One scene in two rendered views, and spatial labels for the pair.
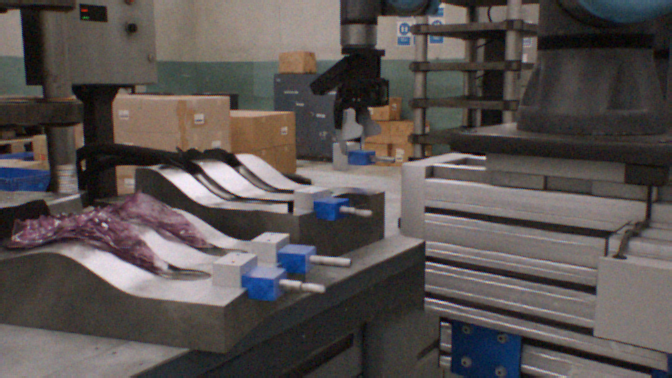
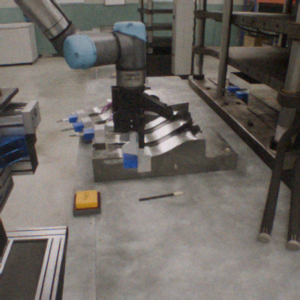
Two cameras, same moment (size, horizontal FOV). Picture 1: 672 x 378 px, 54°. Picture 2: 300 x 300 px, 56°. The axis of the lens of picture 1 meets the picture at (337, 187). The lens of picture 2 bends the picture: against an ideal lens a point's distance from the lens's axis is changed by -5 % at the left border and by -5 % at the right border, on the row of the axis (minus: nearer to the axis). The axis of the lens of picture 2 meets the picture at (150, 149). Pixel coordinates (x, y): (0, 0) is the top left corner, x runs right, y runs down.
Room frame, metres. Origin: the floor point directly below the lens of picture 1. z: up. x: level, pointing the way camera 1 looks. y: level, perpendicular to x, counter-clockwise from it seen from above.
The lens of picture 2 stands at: (1.89, -0.51, 1.35)
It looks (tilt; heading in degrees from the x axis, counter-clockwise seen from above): 28 degrees down; 137
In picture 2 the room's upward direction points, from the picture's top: straight up
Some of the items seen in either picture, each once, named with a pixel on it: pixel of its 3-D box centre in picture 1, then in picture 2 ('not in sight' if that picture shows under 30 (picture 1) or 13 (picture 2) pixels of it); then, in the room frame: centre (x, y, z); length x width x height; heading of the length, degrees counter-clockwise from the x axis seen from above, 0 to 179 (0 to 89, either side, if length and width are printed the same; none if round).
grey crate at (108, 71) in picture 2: not in sight; (115, 71); (-1.77, 2.20, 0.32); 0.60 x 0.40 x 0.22; 62
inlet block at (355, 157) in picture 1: (366, 157); (126, 160); (1.32, -0.06, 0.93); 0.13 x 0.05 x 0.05; 56
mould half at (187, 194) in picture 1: (235, 199); (161, 141); (1.21, 0.19, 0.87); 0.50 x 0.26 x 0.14; 56
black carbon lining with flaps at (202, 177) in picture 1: (237, 174); (157, 128); (1.19, 0.18, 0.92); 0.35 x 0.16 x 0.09; 56
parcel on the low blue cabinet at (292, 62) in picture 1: (297, 62); not in sight; (8.70, 0.52, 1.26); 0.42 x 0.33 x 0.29; 57
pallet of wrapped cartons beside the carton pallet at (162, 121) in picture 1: (152, 152); not in sight; (5.38, 1.53, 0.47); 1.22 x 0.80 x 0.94; 61
